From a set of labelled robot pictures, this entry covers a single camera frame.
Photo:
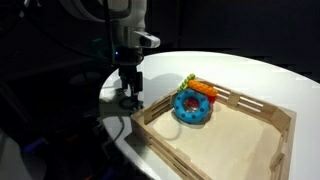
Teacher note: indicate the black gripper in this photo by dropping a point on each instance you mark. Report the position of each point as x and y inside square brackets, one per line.
[128, 61]

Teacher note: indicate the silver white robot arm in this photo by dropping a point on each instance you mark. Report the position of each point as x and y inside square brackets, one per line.
[126, 13]

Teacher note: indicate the wooden slatted tray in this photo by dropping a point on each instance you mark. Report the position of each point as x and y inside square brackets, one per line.
[220, 146]

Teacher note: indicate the orange ridged toy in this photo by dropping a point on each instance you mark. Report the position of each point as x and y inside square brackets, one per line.
[201, 88]

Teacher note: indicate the red toy piece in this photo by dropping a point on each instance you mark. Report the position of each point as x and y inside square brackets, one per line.
[212, 99]

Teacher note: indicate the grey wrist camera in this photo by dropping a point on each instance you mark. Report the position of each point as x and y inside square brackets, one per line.
[146, 39]

